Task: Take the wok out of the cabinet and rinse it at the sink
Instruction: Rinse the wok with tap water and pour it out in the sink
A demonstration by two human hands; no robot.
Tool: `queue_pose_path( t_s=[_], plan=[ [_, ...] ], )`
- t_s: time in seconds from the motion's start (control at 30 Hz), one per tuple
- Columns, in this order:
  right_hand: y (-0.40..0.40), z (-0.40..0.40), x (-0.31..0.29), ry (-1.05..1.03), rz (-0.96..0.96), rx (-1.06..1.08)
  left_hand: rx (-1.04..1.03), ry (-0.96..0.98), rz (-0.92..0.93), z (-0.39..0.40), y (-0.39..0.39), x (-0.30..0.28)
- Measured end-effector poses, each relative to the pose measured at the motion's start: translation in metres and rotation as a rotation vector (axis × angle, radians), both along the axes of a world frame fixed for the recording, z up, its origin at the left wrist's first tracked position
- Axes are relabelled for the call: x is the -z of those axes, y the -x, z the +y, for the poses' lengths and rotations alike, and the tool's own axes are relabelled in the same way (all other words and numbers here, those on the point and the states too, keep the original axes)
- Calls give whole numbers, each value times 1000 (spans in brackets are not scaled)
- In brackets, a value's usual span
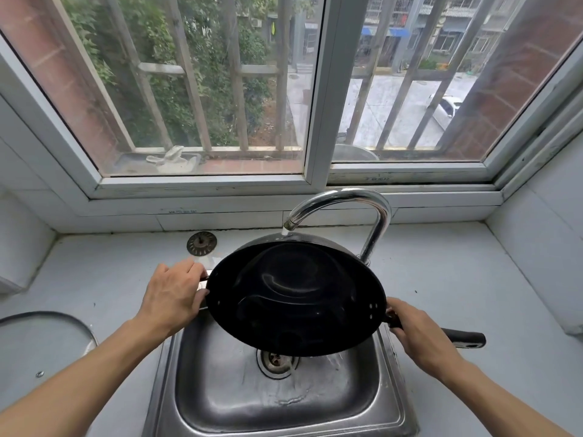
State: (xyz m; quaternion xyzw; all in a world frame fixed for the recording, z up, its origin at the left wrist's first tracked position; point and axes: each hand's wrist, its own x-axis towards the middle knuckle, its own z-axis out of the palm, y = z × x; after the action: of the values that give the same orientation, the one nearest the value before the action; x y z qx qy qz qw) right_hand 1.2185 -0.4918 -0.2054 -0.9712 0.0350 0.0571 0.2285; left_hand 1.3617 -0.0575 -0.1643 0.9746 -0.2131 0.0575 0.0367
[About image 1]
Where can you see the person's right hand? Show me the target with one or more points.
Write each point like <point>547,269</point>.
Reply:
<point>428,345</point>

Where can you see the white framed window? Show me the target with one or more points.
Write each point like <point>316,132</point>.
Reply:
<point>328,86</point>

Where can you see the black sink stopper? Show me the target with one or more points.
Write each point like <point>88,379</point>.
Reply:
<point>201,243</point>

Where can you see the person's left hand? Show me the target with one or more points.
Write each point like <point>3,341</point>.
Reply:
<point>173,300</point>

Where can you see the white car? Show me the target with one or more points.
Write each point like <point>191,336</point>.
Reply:
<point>445,109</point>

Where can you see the metal window security bars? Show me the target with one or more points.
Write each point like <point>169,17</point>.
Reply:
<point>237,95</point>

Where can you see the black wok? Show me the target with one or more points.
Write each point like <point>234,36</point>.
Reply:
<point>296,314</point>

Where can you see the white rag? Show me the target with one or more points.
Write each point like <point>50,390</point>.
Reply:
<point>175,160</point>

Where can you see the grey metal basin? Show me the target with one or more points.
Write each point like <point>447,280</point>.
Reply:
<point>355,153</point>

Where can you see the person's left forearm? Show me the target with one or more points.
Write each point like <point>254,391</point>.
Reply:
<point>73,386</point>

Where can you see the person's right forearm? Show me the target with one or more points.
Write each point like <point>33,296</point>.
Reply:
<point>501,405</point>

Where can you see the chrome curved faucet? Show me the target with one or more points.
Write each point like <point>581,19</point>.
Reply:
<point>378,204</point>

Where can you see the round glass lid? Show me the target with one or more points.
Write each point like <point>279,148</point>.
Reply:
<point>41,345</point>

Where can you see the stainless steel sink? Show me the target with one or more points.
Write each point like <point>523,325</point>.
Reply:
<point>227,395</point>

